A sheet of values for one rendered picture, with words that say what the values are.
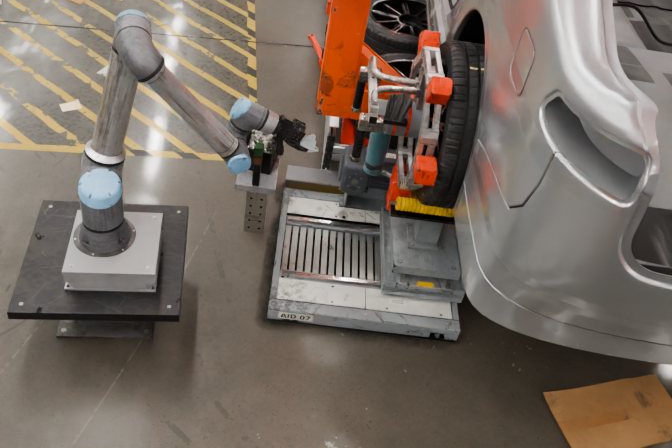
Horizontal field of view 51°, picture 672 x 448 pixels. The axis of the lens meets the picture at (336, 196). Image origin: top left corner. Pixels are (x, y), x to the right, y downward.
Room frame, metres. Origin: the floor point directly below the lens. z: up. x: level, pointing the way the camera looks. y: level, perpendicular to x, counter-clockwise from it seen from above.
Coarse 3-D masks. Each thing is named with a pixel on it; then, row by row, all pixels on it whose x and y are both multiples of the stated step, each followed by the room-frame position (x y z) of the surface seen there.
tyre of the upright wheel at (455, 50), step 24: (456, 48) 2.39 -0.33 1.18; (480, 48) 2.43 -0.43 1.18; (456, 72) 2.26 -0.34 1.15; (480, 72) 2.28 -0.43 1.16; (456, 96) 2.17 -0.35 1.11; (480, 96) 2.19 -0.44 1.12; (456, 120) 2.11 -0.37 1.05; (456, 144) 2.07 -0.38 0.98; (456, 168) 2.06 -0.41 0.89; (432, 192) 2.07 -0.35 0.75; (456, 192) 2.07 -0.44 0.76
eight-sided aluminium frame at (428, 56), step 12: (432, 48) 2.47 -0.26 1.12; (420, 60) 2.50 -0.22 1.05; (432, 60) 2.48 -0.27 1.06; (432, 72) 2.28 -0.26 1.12; (420, 132) 2.12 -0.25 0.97; (432, 132) 2.12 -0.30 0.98; (408, 144) 2.49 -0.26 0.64; (420, 144) 2.10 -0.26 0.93; (432, 144) 2.10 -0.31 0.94; (396, 156) 2.45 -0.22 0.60; (408, 156) 2.44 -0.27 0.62; (408, 168) 2.37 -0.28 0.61; (408, 180) 2.10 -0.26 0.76
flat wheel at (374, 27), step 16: (384, 0) 4.17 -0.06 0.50; (400, 0) 4.23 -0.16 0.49; (416, 0) 4.26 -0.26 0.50; (368, 16) 3.90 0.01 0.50; (384, 16) 4.01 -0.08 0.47; (400, 16) 4.04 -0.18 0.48; (416, 16) 4.07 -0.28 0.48; (368, 32) 3.77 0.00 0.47; (384, 32) 3.74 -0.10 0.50; (416, 32) 3.95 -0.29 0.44; (384, 48) 3.70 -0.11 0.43; (400, 48) 3.68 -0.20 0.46; (416, 48) 3.68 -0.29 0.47
